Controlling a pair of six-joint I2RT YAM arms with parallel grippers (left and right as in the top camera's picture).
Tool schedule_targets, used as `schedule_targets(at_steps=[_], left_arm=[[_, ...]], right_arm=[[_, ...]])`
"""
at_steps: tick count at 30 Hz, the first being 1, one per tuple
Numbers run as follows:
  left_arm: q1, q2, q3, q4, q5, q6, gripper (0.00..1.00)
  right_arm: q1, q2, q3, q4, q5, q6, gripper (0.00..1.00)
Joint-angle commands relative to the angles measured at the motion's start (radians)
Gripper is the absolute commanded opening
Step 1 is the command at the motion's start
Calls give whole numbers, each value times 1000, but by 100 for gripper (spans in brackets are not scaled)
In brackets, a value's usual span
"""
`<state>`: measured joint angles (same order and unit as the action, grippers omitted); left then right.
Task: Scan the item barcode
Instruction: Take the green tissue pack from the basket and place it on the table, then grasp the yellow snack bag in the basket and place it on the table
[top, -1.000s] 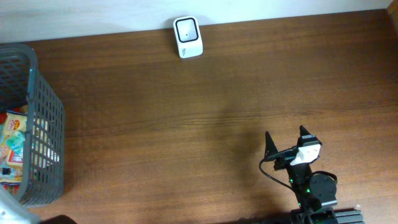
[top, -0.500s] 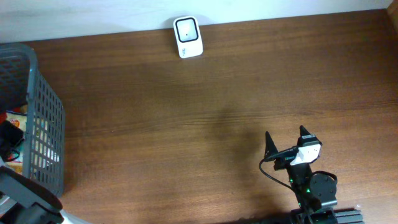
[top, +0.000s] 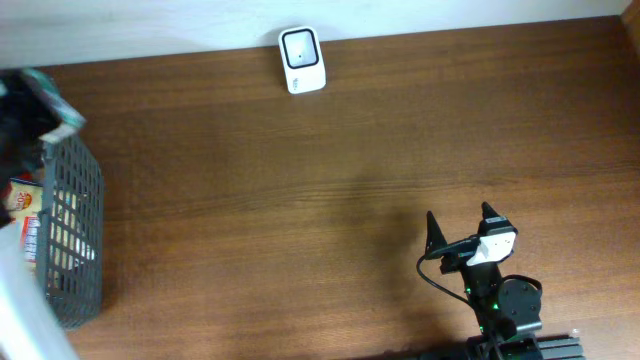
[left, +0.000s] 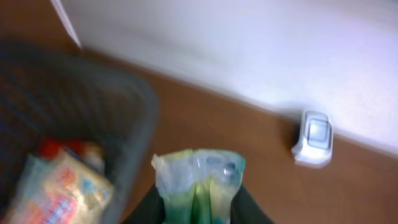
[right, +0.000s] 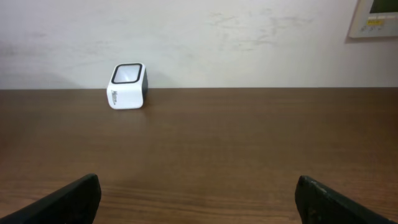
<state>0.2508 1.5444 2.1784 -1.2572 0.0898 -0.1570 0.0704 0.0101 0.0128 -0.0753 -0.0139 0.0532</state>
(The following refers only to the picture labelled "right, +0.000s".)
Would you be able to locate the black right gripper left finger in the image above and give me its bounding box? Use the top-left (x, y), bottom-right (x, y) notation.
top-left (1, 174), bottom-right (101, 224)

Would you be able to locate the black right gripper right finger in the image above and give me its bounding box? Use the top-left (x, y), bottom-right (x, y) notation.
top-left (295, 175), bottom-right (397, 224)

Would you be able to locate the white barcode scanner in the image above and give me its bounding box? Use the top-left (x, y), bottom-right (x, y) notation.
top-left (106, 63), bottom-right (149, 110)

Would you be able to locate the white wall control panel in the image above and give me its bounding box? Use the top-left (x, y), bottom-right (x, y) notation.
top-left (348, 0), bottom-right (397, 38)

